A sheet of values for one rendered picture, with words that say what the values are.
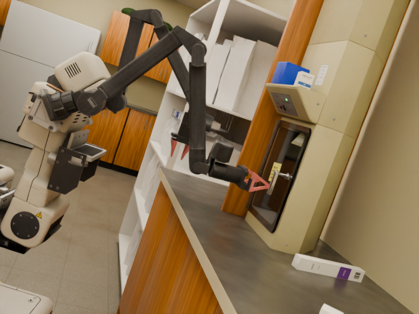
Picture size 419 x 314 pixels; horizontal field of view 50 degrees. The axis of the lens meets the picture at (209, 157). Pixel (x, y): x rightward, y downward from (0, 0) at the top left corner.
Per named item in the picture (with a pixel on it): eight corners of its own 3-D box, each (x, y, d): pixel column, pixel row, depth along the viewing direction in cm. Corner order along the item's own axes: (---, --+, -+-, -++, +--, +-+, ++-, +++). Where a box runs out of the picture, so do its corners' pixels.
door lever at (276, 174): (280, 198, 161) (278, 196, 163) (289, 174, 160) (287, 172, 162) (267, 194, 159) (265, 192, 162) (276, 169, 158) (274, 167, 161)
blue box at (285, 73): (292, 91, 180) (299, 70, 179) (302, 93, 171) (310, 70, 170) (270, 83, 178) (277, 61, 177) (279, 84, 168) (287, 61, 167)
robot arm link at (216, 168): (204, 172, 157) (207, 177, 152) (210, 154, 156) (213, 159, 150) (222, 177, 159) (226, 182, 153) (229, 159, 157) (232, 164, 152)
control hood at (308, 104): (282, 114, 185) (290, 91, 184) (317, 124, 154) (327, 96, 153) (257, 106, 182) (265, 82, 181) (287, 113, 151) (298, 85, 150)
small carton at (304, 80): (305, 91, 163) (310, 76, 163) (308, 91, 158) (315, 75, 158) (292, 87, 163) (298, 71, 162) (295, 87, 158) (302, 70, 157)
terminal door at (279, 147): (248, 209, 188) (280, 119, 184) (273, 235, 159) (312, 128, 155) (246, 209, 188) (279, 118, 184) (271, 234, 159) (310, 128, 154)
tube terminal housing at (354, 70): (295, 233, 197) (358, 65, 188) (330, 265, 165) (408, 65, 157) (244, 219, 190) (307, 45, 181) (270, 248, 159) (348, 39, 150)
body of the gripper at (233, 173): (242, 166, 162) (223, 160, 160) (250, 171, 152) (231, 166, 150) (236, 182, 162) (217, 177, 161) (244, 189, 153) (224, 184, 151)
